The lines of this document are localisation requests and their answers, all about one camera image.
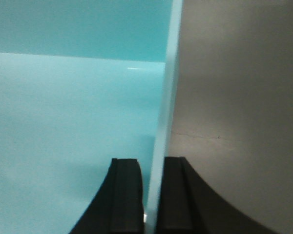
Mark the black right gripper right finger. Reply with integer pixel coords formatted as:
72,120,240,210
156,157,273,234

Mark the light blue plastic bin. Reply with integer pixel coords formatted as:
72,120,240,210
0,0,183,234

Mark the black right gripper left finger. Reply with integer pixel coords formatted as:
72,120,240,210
70,158,144,234

